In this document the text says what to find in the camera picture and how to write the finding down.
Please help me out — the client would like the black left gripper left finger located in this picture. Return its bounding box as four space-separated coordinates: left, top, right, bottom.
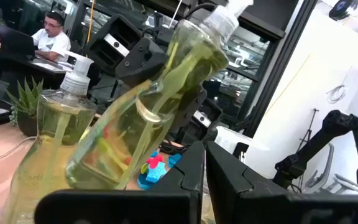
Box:
34 141 206 224

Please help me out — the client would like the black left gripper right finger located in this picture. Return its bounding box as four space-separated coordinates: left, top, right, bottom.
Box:
206 141 358 224

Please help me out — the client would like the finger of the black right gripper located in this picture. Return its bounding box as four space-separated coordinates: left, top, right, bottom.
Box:
115 37 171 89
169 88 208 132

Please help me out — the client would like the dark blue sponge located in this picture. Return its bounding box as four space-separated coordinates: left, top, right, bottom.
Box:
167 152 183 168
136 172 155 191

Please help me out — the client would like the light blue sponge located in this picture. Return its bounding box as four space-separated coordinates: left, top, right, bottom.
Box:
144 161 168 184

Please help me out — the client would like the clear green soap pump bottle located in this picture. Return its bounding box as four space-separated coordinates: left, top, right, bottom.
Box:
3 55 98 224
65 0 254 191

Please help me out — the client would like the white box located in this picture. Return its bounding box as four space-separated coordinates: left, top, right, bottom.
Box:
214 126 272 164

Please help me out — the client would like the person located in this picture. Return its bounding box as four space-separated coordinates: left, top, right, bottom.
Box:
31 11 72 62

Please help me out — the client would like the grey office chair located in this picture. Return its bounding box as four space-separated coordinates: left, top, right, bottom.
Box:
303 142 358 195

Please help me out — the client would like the dark office desk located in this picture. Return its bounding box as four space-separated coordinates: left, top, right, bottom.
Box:
0 40 74 75

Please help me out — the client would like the black laptop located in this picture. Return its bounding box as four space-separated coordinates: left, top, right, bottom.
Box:
0 24 37 60

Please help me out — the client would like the potted succulent plant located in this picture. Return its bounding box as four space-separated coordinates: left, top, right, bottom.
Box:
6 77 45 138

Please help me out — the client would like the black round ceiling device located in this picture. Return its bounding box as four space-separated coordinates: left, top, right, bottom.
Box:
328 0 358 22

